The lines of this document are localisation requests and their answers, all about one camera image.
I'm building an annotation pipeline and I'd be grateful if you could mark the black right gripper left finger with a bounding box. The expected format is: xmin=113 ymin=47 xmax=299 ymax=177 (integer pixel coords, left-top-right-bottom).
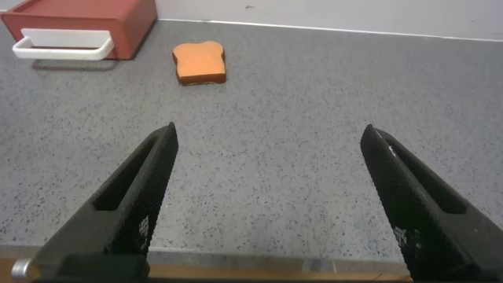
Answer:
xmin=31 ymin=121 xmax=179 ymax=281

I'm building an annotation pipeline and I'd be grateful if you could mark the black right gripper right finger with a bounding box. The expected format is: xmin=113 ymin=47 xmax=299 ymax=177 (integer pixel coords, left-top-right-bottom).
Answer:
xmin=359 ymin=123 xmax=503 ymax=281

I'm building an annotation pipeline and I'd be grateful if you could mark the red drawer with white handle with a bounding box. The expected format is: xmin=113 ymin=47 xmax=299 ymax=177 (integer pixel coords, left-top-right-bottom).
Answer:
xmin=1 ymin=12 xmax=122 ymax=62

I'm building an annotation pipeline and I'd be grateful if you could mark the red drawer housing box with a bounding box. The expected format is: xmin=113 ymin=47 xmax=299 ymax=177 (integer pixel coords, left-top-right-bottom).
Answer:
xmin=0 ymin=0 xmax=159 ymax=61

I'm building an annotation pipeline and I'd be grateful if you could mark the small silver metal knob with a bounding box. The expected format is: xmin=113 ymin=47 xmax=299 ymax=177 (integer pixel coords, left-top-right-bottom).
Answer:
xmin=10 ymin=257 xmax=33 ymax=280

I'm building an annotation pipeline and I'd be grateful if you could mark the toast bread slice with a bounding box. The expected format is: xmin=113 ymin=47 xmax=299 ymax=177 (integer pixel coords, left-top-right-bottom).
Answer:
xmin=171 ymin=40 xmax=228 ymax=86

